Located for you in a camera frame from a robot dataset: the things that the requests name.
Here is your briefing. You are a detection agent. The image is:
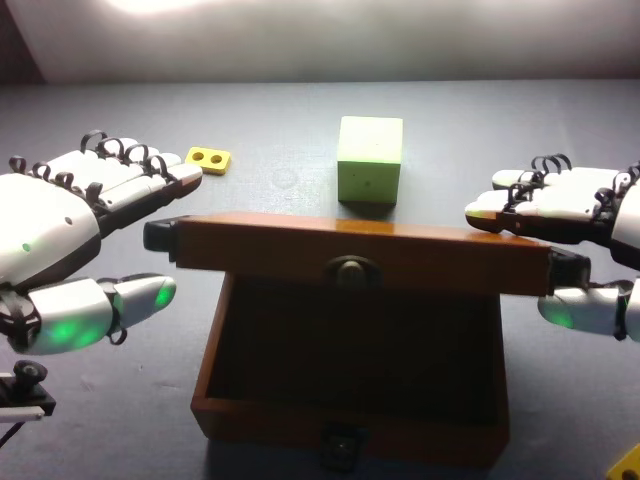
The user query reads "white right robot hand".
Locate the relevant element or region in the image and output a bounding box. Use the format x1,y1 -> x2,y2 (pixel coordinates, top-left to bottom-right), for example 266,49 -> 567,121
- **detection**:
463,154 -> 640,344

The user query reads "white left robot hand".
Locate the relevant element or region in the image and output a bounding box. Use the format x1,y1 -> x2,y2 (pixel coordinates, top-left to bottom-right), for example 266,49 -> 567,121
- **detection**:
0,129 -> 204,356

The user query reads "wooden box half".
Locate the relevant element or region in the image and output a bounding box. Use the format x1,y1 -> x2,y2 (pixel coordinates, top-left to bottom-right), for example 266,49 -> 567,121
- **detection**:
172,212 -> 556,297

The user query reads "wooden box base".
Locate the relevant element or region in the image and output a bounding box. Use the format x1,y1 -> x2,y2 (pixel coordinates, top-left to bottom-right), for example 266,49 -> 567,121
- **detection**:
189,267 -> 511,471

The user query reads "yellow two-hole block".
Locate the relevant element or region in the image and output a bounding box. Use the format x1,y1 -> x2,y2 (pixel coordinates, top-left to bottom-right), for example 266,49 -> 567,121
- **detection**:
605,443 -> 640,480
184,146 -> 234,177

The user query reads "light green cube block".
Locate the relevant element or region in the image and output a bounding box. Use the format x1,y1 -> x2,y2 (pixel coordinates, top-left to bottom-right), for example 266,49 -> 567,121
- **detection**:
336,115 -> 404,205

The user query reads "grey table cloth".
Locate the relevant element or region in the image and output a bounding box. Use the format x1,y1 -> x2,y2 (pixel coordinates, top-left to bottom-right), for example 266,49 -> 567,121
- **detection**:
0,79 -> 640,480

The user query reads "black bracket with knob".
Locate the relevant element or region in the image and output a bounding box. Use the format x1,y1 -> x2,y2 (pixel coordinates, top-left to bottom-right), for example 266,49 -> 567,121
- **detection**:
0,360 -> 57,421

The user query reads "thin black cable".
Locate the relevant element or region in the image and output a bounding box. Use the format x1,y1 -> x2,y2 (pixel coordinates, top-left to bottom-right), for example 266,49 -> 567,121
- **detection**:
0,419 -> 26,449

